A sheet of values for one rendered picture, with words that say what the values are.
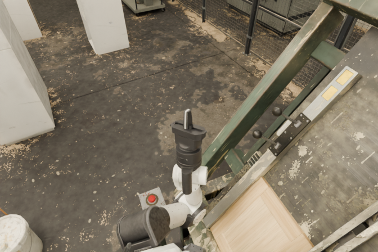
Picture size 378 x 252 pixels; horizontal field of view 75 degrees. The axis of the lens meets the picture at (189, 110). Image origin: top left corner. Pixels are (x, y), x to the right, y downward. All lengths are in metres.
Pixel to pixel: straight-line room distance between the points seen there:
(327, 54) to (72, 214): 2.30
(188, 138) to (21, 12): 4.85
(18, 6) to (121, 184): 3.78
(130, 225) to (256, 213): 0.54
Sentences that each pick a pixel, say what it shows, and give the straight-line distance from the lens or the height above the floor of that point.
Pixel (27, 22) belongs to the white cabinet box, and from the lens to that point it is 5.45.
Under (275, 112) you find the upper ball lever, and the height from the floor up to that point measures 1.54.
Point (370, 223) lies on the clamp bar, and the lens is 0.97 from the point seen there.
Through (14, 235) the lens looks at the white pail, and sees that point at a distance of 2.27.
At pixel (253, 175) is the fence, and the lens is 1.14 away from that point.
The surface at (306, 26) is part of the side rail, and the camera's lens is 1.15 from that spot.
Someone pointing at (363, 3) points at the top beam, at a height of 1.87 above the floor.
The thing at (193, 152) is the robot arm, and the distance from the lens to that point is 0.81.
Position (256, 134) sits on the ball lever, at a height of 1.45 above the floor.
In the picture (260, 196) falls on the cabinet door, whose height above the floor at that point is 1.18.
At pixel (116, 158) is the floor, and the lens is 2.77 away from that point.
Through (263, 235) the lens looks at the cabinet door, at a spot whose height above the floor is 1.10.
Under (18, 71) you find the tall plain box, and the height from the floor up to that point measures 0.86.
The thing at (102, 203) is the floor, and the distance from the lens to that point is 2.53.
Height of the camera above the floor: 2.17
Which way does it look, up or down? 43 degrees down
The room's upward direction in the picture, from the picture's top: straight up
